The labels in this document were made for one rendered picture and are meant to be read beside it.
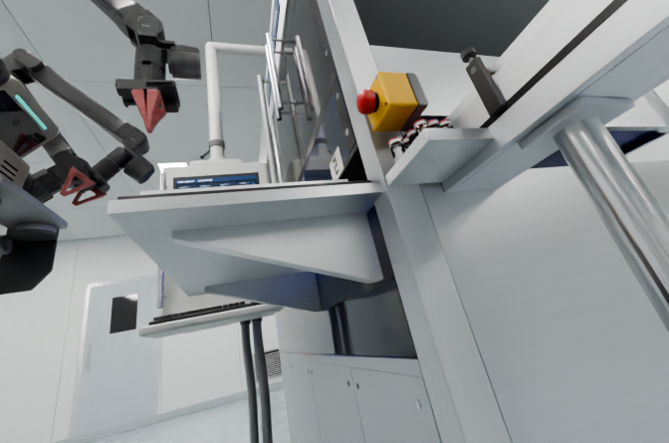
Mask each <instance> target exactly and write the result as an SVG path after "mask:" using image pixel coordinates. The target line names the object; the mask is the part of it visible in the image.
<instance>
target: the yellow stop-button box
mask: <svg viewBox="0 0 669 443"><path fill-rule="evenodd" d="M370 90H373V92H374V94H375V108H374V111H373V113H372V114H369V115H368V117H369V120H370V123H371V126H372V129H373V131H409V130H410V129H411V128H412V126H413V124H414V123H415V122H416V121H417V120H418V118H419V117H420V116H421V114H422V113H423V112H424V110H425V109H426V108H427V106H428V103H427V100H426V99H425V97H424V94H423V92H422V90H421V87H420V85H419V82H418V80H417V78H416V75H415V74H414V73H406V74H404V73H390V72H378V73H377V74H376V76H375V78H374V80H373V83H372V85H371V87H370Z"/></svg>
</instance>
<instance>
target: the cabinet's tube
mask: <svg viewBox="0 0 669 443"><path fill-rule="evenodd" d="M205 53H206V73H207V94H208V113H209V134H210V141H209V143H208V145H209V150H208V151H207V152H205V153H204V154H203V155H200V158H201V159H203V158H204V156H205V155H207V154H208V153H209V152H210V154H211V157H210V158H209V159H208V160H218V159H226V158H225V157H224V150H225V142H224V141H223V130H222V116H221V103H220V89H219V74H218V60H217V51H216V49H215V47H214V46H213V45H212V44H208V45H206V47H205Z"/></svg>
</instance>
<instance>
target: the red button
mask: <svg viewBox="0 0 669 443"><path fill-rule="evenodd" d="M356 107H357V110H358V112H360V113H361V114H372V113H373V111H374V108H375V94H374V92H373V90H362V91H360V92H359V93H358V95H357V99H356Z"/></svg>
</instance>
